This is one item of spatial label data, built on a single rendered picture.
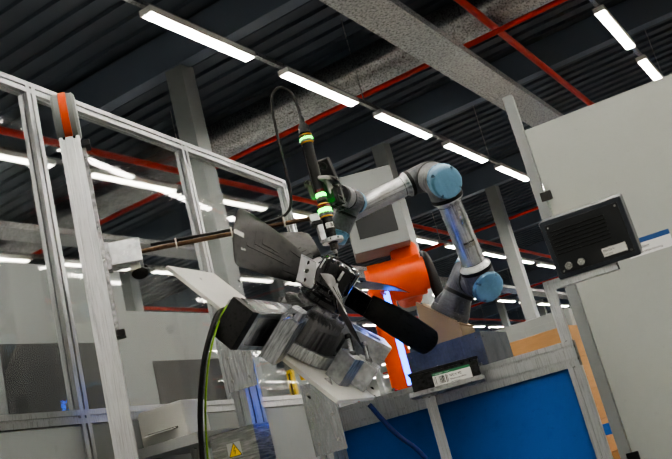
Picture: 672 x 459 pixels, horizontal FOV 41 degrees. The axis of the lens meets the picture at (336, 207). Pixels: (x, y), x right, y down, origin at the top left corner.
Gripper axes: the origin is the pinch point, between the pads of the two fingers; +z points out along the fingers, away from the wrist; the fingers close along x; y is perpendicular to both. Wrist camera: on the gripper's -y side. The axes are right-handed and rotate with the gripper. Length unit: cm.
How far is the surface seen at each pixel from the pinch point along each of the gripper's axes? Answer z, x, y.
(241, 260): 36.6, 11.2, 27.1
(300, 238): -7.2, 12.2, 14.7
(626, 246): -35, -80, 45
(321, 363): 12, 7, 57
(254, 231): 28.1, 9.7, 18.0
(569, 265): -33, -62, 46
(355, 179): -374, 120, -118
